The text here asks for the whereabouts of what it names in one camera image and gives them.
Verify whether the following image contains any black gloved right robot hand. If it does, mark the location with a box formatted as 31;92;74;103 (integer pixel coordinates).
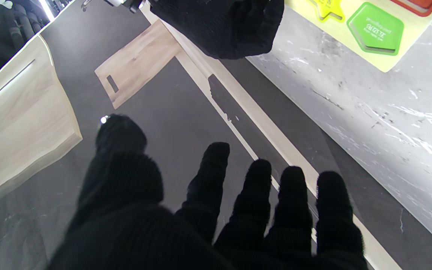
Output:
150;0;285;60

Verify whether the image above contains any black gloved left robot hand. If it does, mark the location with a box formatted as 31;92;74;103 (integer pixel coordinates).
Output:
47;114;368;270

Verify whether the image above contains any yellow wooden shape puzzle board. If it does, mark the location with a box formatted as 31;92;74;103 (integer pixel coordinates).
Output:
285;0;432;73

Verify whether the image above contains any light wooden side panel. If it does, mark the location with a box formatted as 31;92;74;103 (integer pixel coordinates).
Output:
0;34;83;215

